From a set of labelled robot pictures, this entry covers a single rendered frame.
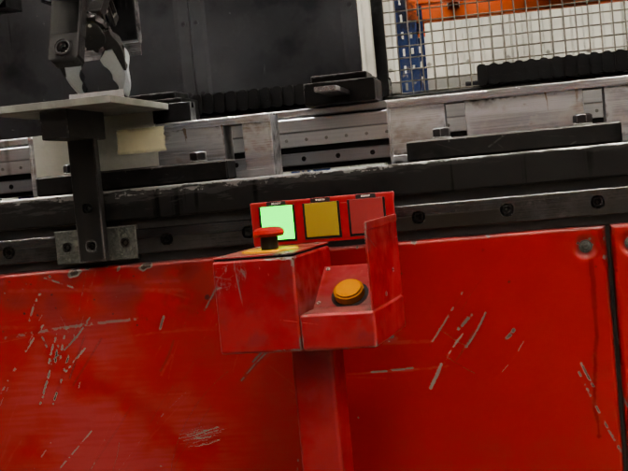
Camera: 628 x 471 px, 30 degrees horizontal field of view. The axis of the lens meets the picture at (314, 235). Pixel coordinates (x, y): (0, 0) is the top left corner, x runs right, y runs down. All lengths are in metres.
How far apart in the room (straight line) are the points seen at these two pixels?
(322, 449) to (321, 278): 0.21
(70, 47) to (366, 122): 0.58
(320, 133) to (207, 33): 0.43
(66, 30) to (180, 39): 0.71
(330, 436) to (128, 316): 0.39
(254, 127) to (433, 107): 0.27
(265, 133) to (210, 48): 0.61
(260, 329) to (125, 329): 0.35
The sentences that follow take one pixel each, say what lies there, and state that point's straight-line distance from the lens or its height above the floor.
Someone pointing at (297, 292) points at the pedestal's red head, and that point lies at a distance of 1.41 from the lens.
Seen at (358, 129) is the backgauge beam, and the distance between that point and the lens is 2.02.
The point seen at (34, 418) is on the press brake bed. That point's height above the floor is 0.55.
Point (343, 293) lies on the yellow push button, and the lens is 1.45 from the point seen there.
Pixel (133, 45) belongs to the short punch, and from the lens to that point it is 1.87.
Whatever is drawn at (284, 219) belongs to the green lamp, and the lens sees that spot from 1.57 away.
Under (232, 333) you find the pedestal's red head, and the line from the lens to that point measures 1.44.
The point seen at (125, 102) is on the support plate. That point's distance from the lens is 1.63.
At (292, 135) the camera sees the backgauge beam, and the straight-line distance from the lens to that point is 2.03.
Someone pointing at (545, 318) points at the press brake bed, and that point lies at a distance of 1.63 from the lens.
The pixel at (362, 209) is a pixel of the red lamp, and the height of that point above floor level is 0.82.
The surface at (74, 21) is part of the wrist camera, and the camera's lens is 1.69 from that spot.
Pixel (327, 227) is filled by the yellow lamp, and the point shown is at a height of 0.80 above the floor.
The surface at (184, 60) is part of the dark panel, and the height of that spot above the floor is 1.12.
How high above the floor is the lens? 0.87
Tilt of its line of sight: 3 degrees down
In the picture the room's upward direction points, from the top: 5 degrees counter-clockwise
